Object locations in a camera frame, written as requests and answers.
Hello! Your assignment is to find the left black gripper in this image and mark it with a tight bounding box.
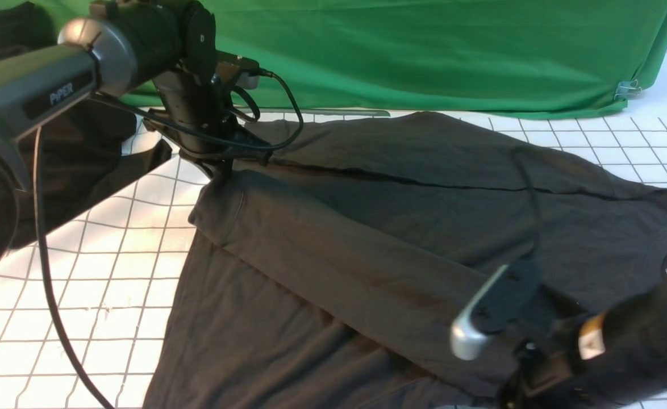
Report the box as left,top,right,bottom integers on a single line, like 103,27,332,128
152,68,243,186

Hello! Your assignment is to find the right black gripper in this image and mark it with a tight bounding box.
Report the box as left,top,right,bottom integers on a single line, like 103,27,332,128
495,318,590,408

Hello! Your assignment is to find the gray long-sleeve top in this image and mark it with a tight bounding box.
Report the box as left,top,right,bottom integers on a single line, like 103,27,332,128
143,113,667,408

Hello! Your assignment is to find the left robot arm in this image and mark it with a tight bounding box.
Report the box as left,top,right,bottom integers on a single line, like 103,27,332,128
0,1,250,259

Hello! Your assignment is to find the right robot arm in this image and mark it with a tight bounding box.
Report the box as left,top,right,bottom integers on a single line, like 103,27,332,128
495,279,667,408

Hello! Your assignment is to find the black cloth pile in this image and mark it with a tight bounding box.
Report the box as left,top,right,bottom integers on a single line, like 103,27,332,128
0,2,170,258

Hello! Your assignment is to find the white grid table cloth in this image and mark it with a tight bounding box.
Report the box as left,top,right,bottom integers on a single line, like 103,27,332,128
0,108,667,409

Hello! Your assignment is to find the metal binder clip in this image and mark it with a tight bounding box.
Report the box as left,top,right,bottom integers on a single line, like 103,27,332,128
613,78,643,101

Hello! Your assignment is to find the green backdrop cloth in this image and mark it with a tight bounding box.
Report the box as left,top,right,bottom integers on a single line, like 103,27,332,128
0,0,667,120

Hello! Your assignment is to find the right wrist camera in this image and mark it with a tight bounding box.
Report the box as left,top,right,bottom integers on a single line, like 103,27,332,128
450,258,541,361

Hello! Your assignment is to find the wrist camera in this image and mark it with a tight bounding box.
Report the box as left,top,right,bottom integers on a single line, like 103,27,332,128
450,258,541,361
215,50,261,90

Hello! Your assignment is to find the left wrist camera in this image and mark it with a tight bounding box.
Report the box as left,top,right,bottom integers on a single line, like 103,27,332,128
215,50,261,90

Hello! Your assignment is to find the left black cable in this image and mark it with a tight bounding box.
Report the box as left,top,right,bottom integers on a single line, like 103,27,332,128
31,68,306,409

